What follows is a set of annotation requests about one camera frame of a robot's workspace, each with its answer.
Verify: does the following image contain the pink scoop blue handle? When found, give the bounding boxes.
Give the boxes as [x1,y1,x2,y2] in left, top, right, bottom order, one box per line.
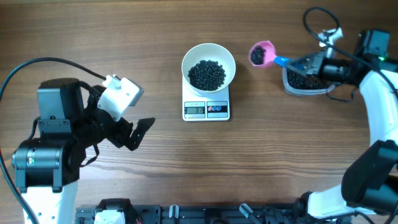
[248,40,290,68]

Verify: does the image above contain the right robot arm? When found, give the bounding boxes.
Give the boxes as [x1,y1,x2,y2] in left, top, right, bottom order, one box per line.
[285,29,397,222]

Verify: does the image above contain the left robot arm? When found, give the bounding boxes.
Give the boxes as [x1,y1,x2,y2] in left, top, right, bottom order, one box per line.
[12,76,155,223]

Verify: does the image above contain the white digital kitchen scale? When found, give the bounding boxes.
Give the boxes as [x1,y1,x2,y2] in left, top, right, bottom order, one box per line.
[182,78,231,122]

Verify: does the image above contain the black beans in bowl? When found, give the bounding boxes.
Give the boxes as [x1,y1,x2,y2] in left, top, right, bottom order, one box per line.
[188,60,226,91]

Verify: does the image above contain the white bowl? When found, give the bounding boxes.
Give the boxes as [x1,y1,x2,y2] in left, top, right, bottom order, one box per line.
[181,43,236,95]

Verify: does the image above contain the clear plastic container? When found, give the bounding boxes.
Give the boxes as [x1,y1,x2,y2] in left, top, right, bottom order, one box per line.
[282,68,335,96]

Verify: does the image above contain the left black cable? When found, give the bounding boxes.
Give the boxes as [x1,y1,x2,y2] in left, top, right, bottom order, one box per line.
[0,57,108,224]

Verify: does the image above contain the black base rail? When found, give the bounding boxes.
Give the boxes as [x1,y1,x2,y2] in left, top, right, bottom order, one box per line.
[74,198,352,224]

